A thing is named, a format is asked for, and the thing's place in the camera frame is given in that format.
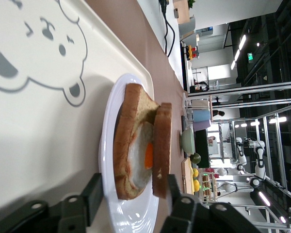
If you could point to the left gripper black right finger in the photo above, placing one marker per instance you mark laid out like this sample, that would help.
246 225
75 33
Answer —
174 191

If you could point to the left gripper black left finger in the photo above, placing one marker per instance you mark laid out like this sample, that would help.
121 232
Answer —
95 194

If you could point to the white round plate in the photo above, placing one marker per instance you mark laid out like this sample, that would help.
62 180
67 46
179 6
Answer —
133 213

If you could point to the brown bread slice plain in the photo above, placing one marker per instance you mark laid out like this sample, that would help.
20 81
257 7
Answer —
162 145

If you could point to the fried egg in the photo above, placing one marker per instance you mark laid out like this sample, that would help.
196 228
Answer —
140 150

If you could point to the brown bread slice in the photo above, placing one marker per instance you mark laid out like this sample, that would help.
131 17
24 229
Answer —
126 136

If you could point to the wooden cutting board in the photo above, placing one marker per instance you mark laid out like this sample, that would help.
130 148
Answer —
186 174

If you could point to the yellow lemon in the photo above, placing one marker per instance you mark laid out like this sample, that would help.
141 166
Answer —
197 185
196 172

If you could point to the green avocado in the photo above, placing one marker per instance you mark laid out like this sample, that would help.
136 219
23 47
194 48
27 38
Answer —
195 158

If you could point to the light green bowl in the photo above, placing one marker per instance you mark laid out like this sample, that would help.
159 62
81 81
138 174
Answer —
187 142

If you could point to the light purple cup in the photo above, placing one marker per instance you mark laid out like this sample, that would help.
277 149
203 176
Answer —
201 125

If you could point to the light blue cup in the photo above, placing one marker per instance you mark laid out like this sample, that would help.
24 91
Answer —
201 116

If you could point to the cream tray with bear print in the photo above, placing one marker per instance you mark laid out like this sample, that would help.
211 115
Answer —
38 133

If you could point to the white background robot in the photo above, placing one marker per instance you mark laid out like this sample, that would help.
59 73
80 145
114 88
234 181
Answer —
259 167

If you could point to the white cup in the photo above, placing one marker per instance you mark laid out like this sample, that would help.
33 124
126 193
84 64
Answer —
200 105

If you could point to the person in background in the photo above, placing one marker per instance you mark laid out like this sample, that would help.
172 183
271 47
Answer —
219 113

